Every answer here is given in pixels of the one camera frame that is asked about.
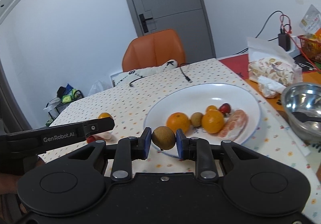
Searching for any kiwi fruit front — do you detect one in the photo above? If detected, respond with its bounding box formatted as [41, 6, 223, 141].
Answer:
[190, 112, 203, 128]

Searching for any kiwi fruit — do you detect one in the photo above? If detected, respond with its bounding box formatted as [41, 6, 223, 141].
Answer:
[190, 112, 203, 128]
[152, 126, 176, 150]

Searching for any large orange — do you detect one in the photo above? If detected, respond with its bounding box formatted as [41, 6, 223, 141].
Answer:
[166, 112, 191, 134]
[201, 110, 225, 134]

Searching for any kiwi fruit back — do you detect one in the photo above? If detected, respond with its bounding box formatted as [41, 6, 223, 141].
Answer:
[152, 126, 176, 150]

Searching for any red cherry tomato front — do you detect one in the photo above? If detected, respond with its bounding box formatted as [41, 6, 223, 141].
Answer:
[219, 103, 231, 115]

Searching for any red cherry tomato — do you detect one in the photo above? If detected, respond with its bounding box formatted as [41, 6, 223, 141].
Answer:
[219, 103, 231, 115]
[86, 136, 96, 144]

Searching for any person's left hand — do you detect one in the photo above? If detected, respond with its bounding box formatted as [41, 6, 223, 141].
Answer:
[0, 158, 46, 214]

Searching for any red cherry tomato back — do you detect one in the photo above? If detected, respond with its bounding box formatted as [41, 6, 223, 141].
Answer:
[86, 136, 96, 144]

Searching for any white plate with blue rim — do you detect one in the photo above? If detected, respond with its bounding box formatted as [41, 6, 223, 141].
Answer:
[144, 83, 262, 144]

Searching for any white framed board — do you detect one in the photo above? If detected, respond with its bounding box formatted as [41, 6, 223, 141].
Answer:
[111, 72, 127, 87]

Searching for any clear plastic bag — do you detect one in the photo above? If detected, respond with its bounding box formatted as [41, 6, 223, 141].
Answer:
[88, 77, 112, 96]

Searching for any black rack with clutter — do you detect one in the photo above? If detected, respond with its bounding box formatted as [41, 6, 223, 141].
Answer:
[44, 84, 84, 127]

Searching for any white cushion with black letters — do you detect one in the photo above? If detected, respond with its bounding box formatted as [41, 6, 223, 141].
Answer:
[116, 59, 178, 86]

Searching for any crumpled white tissue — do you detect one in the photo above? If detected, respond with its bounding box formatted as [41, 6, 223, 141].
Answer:
[258, 76, 286, 98]

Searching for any orange chair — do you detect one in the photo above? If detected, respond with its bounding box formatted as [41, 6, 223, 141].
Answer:
[122, 29, 186, 72]

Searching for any black spoon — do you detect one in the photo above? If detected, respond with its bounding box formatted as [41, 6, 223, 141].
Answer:
[292, 111, 321, 123]

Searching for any nougat candy bag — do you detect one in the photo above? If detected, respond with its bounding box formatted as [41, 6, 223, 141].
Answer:
[247, 38, 303, 87]

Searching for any stainless steel bowl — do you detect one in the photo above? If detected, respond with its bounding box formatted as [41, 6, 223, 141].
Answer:
[281, 83, 320, 143]

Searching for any red orange table mat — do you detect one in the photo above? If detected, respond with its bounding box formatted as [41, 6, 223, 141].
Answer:
[217, 52, 321, 124]

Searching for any black power adapter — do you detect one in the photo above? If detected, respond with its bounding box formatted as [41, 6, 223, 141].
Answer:
[278, 33, 291, 52]

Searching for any grey door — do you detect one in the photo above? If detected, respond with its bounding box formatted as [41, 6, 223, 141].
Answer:
[127, 0, 215, 63]

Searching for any yellow snack pouch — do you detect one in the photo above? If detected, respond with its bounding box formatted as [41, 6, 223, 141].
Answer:
[299, 5, 320, 38]

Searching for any black charging cable straight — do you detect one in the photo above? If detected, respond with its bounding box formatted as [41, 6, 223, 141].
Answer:
[180, 67, 193, 83]

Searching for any black door handle lock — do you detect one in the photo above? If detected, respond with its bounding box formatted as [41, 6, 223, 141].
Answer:
[139, 14, 153, 33]

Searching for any red cable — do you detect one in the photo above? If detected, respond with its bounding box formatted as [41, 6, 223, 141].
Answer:
[278, 14, 321, 73]

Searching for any black power cable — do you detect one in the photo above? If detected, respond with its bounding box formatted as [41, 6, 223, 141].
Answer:
[234, 10, 283, 55]

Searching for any orange wire basket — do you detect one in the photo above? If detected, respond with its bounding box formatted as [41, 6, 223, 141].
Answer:
[298, 35, 321, 63]

